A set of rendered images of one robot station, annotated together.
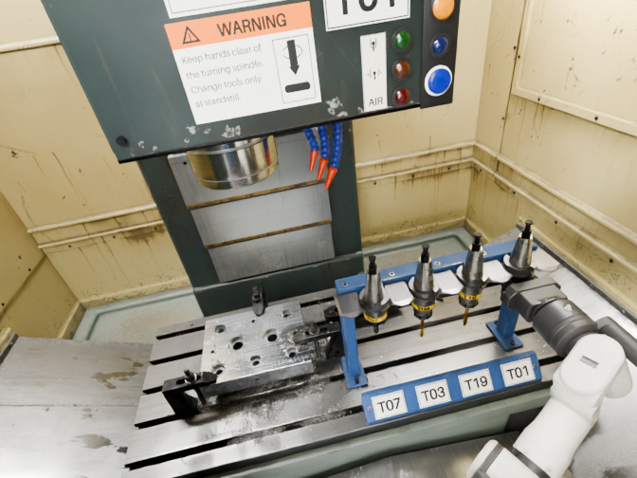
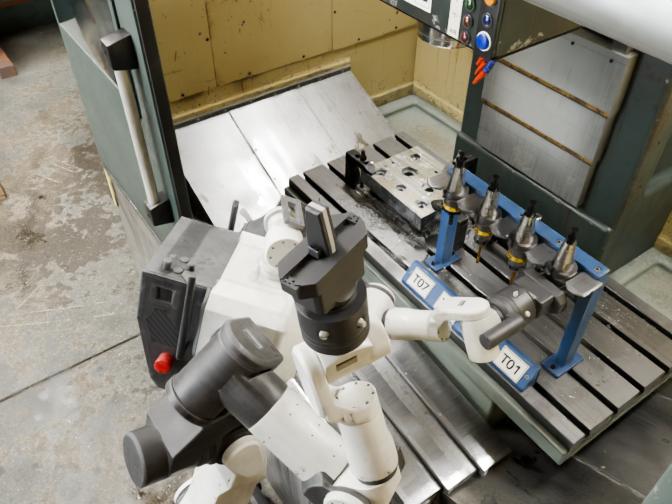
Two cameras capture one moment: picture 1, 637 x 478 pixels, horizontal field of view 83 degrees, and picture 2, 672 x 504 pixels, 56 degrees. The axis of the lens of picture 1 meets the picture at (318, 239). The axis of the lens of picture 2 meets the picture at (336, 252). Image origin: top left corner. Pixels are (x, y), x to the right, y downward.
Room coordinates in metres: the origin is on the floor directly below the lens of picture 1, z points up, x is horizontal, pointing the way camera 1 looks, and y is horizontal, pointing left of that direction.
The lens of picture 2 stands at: (-0.32, -1.02, 2.18)
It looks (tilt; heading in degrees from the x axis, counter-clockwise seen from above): 44 degrees down; 60
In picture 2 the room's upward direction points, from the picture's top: straight up
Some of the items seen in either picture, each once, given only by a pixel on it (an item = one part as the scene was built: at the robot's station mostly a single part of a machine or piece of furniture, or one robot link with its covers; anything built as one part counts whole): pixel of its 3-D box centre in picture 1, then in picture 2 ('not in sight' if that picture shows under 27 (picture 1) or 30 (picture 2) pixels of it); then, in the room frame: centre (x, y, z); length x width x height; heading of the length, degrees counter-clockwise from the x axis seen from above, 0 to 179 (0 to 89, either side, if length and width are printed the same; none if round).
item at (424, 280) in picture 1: (424, 271); (490, 200); (0.56, -0.21, 1.26); 0.04 x 0.04 x 0.07
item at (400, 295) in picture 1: (399, 294); (471, 203); (0.55, -0.15, 1.21); 0.07 x 0.05 x 0.01; 5
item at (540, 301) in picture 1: (546, 307); (525, 299); (0.48, -0.44, 1.18); 0.13 x 0.12 x 0.10; 95
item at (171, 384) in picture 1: (192, 387); (361, 168); (0.57, 0.38, 0.97); 0.13 x 0.03 x 0.15; 95
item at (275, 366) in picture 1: (256, 344); (418, 185); (0.69, 0.22, 0.97); 0.29 x 0.23 x 0.05; 95
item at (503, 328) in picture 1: (513, 297); (577, 323); (0.64, -0.48, 1.05); 0.10 x 0.05 x 0.30; 5
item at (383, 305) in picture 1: (374, 300); (455, 192); (0.55, -0.10, 1.21); 0.06 x 0.06 x 0.03
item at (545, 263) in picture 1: (541, 261); (581, 285); (0.58, -0.48, 1.21); 0.07 x 0.05 x 0.01; 5
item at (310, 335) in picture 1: (318, 339); (447, 217); (0.66, 0.04, 0.97); 0.13 x 0.03 x 0.15; 95
